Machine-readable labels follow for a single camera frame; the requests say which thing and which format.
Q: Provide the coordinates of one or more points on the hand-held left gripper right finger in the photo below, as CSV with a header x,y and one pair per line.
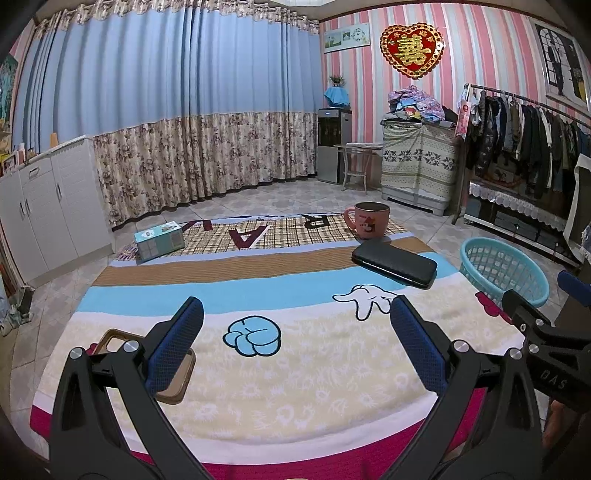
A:
x,y
418,344

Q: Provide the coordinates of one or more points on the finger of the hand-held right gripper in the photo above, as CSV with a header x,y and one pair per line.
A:
x,y
517,307
575,284

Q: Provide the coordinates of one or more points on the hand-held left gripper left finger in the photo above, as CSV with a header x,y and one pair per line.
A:
x,y
178,344

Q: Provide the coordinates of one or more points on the blue plastic basket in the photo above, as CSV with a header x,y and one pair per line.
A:
x,y
498,267

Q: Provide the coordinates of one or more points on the brown phone case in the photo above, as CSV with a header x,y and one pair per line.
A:
x,y
180,384

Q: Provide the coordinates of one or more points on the black case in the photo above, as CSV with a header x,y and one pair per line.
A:
x,y
395,265

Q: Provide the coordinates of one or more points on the low cabinet with lace cloth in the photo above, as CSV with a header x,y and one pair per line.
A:
x,y
512,207

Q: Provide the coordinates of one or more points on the teal tissue box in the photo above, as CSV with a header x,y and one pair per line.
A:
x,y
159,242

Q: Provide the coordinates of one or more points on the pink cup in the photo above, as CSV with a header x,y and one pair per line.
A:
x,y
371,221

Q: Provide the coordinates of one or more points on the row of hanging clothes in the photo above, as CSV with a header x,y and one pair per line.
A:
x,y
521,134

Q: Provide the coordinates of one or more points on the grey plastic bag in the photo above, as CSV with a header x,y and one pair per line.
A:
x,y
14,309

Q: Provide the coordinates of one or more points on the patterned cloth covered appliance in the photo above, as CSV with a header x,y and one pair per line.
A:
x,y
418,166

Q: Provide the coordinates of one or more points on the white cabinet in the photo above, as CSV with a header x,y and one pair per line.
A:
x,y
55,207

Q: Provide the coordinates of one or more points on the red hanging bag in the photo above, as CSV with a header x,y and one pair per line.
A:
x,y
464,115

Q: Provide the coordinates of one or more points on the metal clothes rack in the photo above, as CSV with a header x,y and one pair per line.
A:
x,y
508,95

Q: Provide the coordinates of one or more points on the small metal table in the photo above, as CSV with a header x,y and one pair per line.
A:
x,y
358,148

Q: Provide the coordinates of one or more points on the grey water dispenser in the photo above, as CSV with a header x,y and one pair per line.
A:
x,y
330,147

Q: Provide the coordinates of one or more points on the framed window picture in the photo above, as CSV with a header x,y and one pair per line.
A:
x,y
561,60

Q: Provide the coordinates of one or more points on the pile of clothes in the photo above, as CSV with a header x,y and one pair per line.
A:
x,y
415,106

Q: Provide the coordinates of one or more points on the blue cloth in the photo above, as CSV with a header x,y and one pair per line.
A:
x,y
336,97

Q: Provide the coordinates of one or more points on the blue floral curtain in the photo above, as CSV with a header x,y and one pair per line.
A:
x,y
161,69

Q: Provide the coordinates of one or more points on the small artificial plant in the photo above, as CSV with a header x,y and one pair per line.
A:
x,y
337,81

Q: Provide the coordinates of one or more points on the red heart wall decoration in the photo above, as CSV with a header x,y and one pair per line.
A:
x,y
412,50

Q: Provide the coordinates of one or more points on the wall poster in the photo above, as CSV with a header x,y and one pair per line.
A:
x,y
8,92

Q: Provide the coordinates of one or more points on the wall picture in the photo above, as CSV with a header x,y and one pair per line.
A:
x,y
347,38

